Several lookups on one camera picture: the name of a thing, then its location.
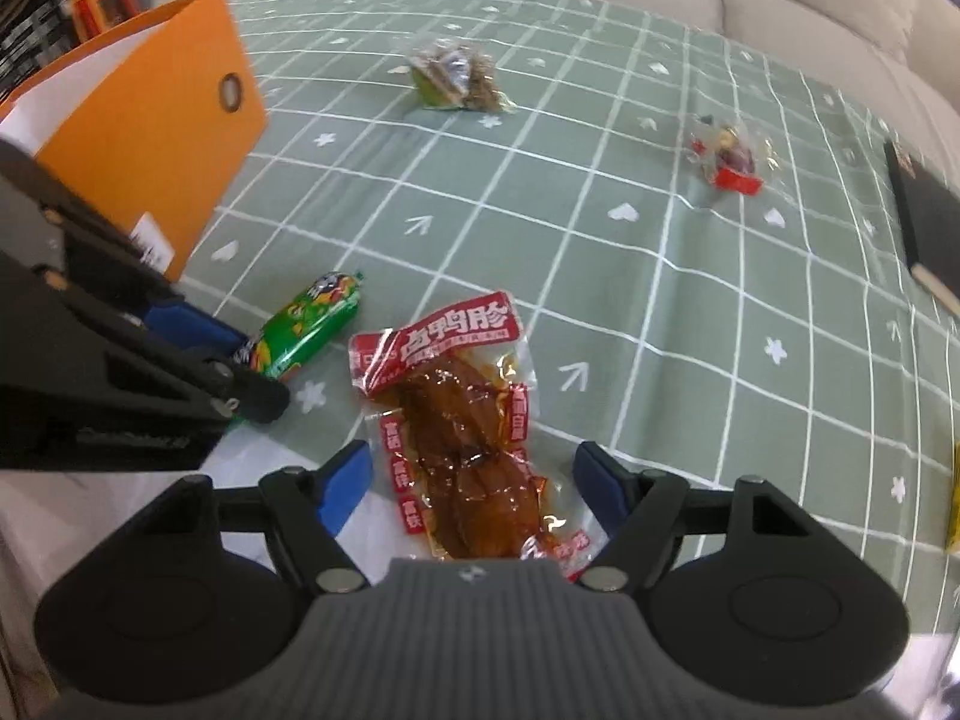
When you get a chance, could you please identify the clear red candy packet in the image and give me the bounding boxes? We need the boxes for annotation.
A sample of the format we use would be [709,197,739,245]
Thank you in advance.
[690,114,779,197]

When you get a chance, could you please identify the small yellow box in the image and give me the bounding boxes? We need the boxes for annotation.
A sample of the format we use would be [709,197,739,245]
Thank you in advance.
[946,444,960,554]

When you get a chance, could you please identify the red yellow stools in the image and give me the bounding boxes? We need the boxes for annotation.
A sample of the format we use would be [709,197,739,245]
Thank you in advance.
[65,0,142,43]

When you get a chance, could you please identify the green checkered tablecloth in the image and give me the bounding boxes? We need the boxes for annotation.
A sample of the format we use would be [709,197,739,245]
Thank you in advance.
[182,0,958,634]

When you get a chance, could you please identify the green sausage stick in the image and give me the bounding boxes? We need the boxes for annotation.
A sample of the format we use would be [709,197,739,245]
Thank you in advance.
[233,271,363,380]

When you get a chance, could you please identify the clear nut mix packet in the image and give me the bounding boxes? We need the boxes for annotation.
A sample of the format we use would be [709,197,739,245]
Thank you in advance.
[407,39,514,114]

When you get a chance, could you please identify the orange cardboard box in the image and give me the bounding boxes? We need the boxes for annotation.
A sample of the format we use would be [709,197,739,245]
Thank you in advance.
[2,0,267,281]

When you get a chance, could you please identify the black notebook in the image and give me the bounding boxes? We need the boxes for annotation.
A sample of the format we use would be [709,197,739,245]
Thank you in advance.
[884,140,960,317]

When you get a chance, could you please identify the red braised meat packet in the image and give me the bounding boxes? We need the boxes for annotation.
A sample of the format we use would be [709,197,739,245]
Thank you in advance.
[348,291,607,578]

